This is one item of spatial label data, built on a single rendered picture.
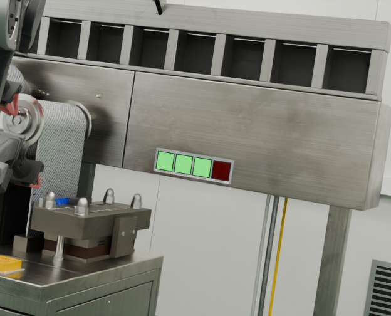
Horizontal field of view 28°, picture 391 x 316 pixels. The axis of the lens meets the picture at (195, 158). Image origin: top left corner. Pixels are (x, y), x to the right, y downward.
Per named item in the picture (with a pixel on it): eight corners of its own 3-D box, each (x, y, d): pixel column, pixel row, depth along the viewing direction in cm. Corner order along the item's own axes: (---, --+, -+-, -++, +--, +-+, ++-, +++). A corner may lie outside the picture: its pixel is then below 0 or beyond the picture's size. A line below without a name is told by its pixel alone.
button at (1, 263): (-21, 267, 188) (-20, 257, 188) (-3, 264, 194) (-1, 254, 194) (3, 273, 185) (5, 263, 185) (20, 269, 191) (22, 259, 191)
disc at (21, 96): (-4, 144, 219) (2, 91, 218) (-3, 144, 219) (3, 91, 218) (41, 150, 213) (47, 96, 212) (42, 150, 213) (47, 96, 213)
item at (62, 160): (29, 206, 215) (37, 139, 214) (74, 202, 237) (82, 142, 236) (30, 207, 215) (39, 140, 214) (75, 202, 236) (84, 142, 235)
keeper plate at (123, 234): (109, 256, 219) (114, 217, 218) (126, 252, 228) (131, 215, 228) (117, 258, 218) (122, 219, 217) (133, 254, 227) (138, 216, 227)
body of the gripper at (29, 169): (36, 186, 207) (23, 173, 201) (4, 180, 211) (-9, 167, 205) (46, 165, 210) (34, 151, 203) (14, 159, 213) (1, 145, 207)
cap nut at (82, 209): (71, 213, 207) (74, 196, 207) (78, 212, 211) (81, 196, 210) (83, 215, 206) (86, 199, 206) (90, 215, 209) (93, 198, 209)
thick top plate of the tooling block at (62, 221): (30, 229, 210) (33, 206, 209) (103, 219, 246) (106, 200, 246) (81, 240, 203) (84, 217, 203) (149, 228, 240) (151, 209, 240)
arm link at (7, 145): (4, 165, 156) (-49, 147, 155) (-5, 192, 157) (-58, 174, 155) (34, 137, 198) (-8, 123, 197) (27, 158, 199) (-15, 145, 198)
